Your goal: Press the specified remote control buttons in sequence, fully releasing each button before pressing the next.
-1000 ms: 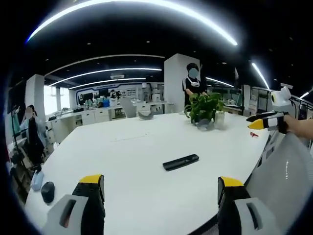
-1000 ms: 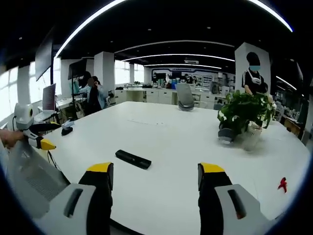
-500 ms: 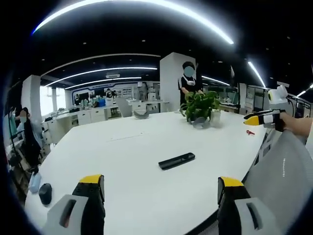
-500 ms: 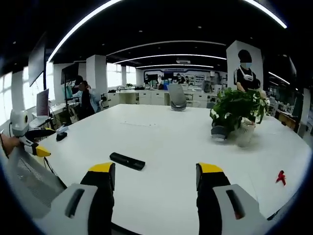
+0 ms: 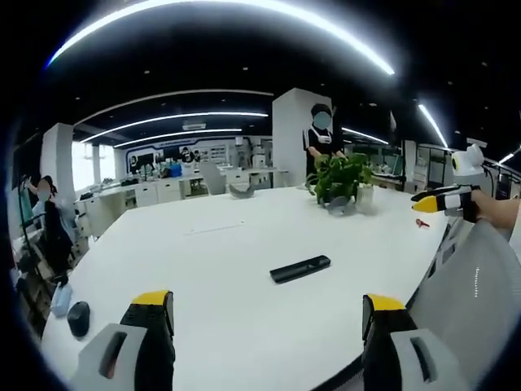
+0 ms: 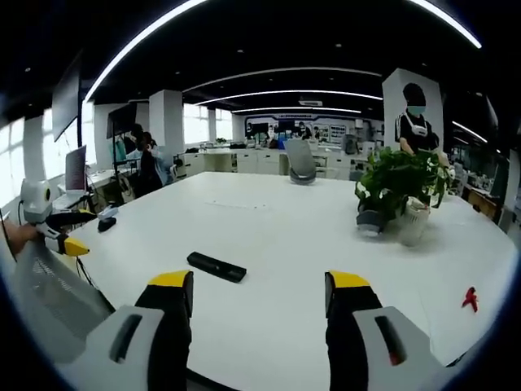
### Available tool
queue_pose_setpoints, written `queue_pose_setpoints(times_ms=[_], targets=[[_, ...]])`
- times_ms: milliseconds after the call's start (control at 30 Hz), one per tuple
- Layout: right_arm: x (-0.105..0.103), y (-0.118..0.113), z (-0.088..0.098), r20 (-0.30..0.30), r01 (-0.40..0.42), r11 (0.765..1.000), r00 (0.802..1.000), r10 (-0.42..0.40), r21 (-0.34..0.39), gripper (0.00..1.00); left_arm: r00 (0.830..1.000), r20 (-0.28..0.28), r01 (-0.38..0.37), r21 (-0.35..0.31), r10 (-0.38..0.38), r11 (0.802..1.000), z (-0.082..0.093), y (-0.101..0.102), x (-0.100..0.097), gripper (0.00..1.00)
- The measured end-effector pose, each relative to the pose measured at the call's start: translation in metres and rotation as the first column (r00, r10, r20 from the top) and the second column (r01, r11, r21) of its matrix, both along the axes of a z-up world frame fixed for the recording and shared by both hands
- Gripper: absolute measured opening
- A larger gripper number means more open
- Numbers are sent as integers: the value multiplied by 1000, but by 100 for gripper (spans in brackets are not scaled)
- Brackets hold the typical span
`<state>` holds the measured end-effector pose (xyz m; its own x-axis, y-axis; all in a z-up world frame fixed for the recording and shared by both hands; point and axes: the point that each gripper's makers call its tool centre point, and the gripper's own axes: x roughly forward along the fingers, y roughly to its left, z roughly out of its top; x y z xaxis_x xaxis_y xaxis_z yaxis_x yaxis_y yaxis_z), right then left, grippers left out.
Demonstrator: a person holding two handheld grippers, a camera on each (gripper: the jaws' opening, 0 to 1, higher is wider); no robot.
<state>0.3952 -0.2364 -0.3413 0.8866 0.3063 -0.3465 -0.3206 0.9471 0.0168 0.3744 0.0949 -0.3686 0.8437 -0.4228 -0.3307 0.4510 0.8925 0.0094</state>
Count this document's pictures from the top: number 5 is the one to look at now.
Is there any green potted plant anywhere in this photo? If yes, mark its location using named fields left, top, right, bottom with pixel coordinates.
left=305, top=152, right=374, bottom=207

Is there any white cabinet row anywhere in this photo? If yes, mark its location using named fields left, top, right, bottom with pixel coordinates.
left=75, top=166, right=274, bottom=237

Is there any white table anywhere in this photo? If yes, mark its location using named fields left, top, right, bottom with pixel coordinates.
left=40, top=185, right=451, bottom=391

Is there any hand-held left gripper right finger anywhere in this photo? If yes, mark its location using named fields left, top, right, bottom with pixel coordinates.
left=361, top=292, right=469, bottom=391

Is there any grey mesh office chair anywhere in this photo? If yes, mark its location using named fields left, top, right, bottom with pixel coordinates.
left=402, top=217, right=521, bottom=391

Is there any white square pillar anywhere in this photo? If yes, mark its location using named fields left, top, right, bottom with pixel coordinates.
left=271, top=87, right=335, bottom=189

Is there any white plant pot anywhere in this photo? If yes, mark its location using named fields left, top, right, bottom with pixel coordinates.
left=356, top=183, right=375, bottom=215

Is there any black computer mouse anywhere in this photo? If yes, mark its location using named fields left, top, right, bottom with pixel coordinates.
left=66, top=301, right=91, bottom=338

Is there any light blue pouch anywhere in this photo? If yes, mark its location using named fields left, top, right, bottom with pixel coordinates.
left=50, top=281, right=74, bottom=318

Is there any black remote control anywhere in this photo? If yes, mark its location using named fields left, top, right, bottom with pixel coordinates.
left=269, top=254, right=331, bottom=285

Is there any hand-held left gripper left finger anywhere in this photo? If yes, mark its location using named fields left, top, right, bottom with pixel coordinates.
left=69, top=289, right=177, bottom=391

